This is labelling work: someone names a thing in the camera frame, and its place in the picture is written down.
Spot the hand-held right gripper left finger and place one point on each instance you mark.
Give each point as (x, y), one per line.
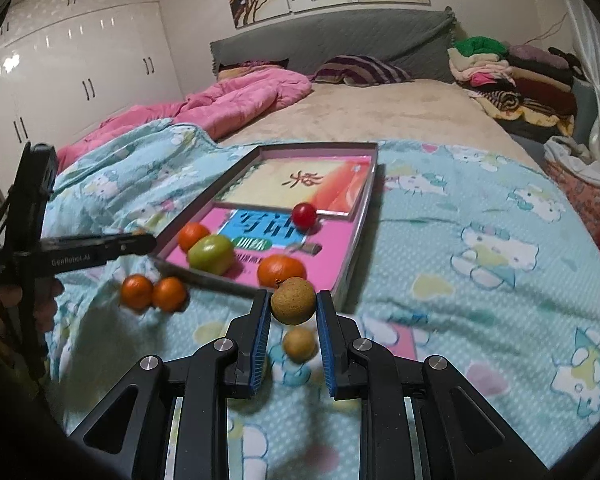
(261, 340)

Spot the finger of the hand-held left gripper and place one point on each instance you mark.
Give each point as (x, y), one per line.
(132, 245)

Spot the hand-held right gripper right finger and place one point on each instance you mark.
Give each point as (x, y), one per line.
(326, 345)

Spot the small brown longan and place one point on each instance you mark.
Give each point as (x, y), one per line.
(292, 300)
(299, 345)

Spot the small orange tangerine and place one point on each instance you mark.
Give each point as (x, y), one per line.
(194, 236)

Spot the large orange tangerine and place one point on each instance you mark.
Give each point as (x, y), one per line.
(280, 269)

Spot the green tomato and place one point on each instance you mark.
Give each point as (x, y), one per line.
(211, 254)

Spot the shallow cardboard box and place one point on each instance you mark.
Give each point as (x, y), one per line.
(362, 230)

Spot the red cherry tomato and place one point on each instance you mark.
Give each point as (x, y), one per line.
(304, 215)

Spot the person's left forearm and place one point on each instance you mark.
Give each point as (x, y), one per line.
(0, 365)

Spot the person's left hand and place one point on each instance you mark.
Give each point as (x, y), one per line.
(50, 300)

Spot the pink workbook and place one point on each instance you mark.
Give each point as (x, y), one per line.
(335, 245)

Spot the blue cartoon printed blanket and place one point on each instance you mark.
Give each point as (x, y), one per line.
(455, 310)

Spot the beige and orange book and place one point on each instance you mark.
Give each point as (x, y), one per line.
(260, 180)

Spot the white wardrobe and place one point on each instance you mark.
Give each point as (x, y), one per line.
(80, 60)

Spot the pink quilt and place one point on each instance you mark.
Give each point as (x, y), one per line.
(240, 100)

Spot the dark floral pillow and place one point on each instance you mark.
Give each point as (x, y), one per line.
(250, 67)

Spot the beige bed sheet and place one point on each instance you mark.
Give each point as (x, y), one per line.
(405, 110)

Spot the striped purple pillow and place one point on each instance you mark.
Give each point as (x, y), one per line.
(365, 70)

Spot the pink floral bag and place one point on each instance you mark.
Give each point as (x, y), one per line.
(580, 190)

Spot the grey padded headboard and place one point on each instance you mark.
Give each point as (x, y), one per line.
(355, 35)

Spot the white crumpled cloth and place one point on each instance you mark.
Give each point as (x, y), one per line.
(567, 150)

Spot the pile of folded clothes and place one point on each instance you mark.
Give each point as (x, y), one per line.
(530, 85)

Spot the white satin curtain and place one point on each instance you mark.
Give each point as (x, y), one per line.
(597, 85)

